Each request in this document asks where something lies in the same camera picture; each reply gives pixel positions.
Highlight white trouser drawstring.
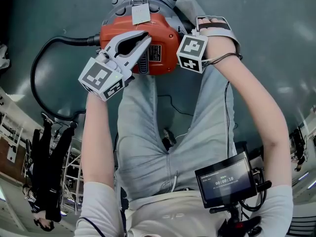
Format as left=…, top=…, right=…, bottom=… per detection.
left=172, top=170, right=179, bottom=193

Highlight person's light grey jeans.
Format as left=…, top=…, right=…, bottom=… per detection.
left=115, top=65, right=237, bottom=202

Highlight black monitor mount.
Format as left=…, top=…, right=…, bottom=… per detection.
left=209, top=203, right=263, bottom=237

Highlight person's right hand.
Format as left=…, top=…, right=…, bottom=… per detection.
left=198, top=17, right=227, bottom=30

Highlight white metal rack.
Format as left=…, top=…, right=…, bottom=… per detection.
left=61, top=144, right=83, bottom=216

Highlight black vacuum power cord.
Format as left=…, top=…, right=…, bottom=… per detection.
left=31, top=35, right=102, bottom=122

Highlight black ribbed hose connector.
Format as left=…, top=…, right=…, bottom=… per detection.
left=184, top=21, right=196, bottom=34

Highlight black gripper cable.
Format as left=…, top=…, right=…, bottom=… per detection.
left=206, top=52, right=244, bottom=158
left=113, top=131, right=120, bottom=168

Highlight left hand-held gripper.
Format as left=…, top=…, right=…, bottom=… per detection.
left=78, top=30, right=153, bottom=102

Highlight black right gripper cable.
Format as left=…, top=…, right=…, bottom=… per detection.
left=206, top=52, right=244, bottom=158

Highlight thin black floor cable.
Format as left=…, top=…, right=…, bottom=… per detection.
left=157, top=94, right=194, bottom=116

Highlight red and grey vacuum cleaner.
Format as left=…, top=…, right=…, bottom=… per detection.
left=100, top=0, right=192, bottom=76

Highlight white paper tag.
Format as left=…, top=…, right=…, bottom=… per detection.
left=131, top=3, right=151, bottom=26

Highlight black monitor cable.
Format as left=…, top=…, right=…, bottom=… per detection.
left=240, top=166, right=273, bottom=212

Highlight person's right forearm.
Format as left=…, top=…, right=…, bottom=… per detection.
left=204, top=32, right=294, bottom=190

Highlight person's white t-shirt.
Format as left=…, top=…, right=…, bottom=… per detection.
left=74, top=181, right=294, bottom=237

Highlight black monitor screen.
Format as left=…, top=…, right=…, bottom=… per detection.
left=195, top=151, right=258, bottom=208

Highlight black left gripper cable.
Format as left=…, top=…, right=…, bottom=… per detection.
left=113, top=131, right=120, bottom=168

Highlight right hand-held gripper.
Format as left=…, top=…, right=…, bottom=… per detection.
left=176, top=28, right=209, bottom=74

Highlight person's left forearm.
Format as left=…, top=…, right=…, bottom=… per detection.
left=81, top=91, right=119, bottom=190

